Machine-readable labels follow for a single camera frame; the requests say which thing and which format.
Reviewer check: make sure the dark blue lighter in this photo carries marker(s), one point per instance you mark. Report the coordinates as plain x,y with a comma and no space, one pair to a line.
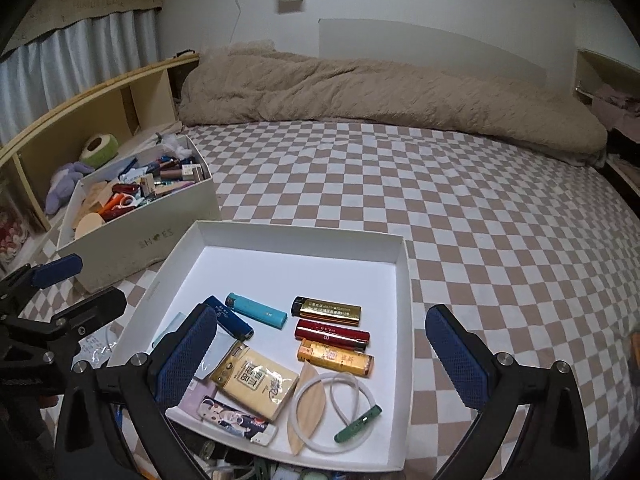
232,322

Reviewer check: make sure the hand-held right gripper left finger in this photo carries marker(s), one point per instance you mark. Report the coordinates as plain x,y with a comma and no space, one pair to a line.
182,360

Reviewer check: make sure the white plastic packet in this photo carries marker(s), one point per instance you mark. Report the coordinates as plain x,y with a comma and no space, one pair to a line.
97,350

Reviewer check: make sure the shallow white cardboard tray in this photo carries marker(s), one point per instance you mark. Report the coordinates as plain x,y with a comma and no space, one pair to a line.
300,270

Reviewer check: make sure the light blue foil packet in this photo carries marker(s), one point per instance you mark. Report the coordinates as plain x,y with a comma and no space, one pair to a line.
222,352

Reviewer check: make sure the small printed sachet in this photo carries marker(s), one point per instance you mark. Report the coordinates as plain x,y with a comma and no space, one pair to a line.
235,417

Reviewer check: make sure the purple plush toy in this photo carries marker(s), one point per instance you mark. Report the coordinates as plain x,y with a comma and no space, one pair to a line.
65,185

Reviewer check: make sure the gold tissue pack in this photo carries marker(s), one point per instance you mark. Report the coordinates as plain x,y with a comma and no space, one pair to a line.
255,382

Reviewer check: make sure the beige fluffy blanket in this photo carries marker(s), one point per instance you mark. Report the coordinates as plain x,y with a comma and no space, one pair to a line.
375,95

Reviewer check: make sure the carved wooden block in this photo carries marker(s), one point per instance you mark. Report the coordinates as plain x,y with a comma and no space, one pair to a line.
97,195

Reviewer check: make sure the red lighter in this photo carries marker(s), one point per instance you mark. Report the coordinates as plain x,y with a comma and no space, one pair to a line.
332,334

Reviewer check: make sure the gold lighter with black cap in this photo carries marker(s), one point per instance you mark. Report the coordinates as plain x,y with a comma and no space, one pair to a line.
327,311

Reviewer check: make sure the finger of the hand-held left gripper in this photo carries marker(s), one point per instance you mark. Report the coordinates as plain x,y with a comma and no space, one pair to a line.
95,307
57,270

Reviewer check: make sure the pile of cosmetics and sundries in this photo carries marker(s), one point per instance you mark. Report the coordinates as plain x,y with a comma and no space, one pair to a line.
160,175

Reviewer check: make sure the leaf-shaped wooden piece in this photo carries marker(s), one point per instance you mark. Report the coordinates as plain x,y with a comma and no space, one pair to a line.
307,410

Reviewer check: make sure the cream shoe box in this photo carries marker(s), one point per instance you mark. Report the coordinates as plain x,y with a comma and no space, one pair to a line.
135,255

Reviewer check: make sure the beige curtain valance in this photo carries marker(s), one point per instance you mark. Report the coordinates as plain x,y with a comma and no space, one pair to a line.
85,2

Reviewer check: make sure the orange lighter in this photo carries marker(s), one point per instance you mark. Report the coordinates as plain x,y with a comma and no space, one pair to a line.
335,356

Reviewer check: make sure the white curtain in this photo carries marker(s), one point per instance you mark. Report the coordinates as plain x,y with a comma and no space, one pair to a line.
90,55

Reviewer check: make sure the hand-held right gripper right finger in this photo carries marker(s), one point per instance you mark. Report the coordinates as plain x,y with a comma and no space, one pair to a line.
457,360

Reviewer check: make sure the pink folded clothes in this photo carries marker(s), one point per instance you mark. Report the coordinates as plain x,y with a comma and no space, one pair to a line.
617,105

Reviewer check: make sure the checkered bed sheet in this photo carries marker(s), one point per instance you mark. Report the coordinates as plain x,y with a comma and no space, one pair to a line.
450,210

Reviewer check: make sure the teal lighter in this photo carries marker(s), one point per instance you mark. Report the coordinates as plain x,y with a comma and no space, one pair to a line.
257,310

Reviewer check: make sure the green tape roll toy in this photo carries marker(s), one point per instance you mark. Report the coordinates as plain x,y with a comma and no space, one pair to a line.
100,150

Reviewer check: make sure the red patterned printed cloth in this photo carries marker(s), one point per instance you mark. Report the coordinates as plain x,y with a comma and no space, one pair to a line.
12,240

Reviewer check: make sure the cream wall closet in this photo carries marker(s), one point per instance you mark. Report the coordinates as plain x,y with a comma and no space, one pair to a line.
600,67

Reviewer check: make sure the pink packet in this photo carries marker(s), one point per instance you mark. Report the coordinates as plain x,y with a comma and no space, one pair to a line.
195,395

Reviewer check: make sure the round beige powder puff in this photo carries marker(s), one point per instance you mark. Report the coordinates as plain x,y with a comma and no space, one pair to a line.
90,225

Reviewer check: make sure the cream bedside shelf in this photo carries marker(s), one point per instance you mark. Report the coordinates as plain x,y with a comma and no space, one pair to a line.
50,135

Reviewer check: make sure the crumpled white tissue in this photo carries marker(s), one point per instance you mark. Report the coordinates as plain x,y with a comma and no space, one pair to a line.
177,145

